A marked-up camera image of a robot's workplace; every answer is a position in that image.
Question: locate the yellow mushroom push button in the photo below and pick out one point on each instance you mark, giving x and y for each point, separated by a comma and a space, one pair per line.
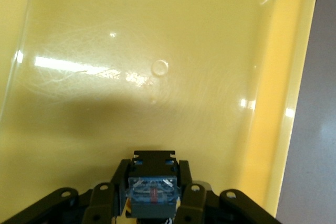
153, 182

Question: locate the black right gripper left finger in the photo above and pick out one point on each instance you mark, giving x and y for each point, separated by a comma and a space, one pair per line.
99, 203

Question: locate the yellow plastic tray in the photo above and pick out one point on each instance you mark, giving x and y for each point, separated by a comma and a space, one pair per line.
157, 51

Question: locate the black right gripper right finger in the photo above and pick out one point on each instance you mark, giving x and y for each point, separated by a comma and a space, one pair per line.
199, 203

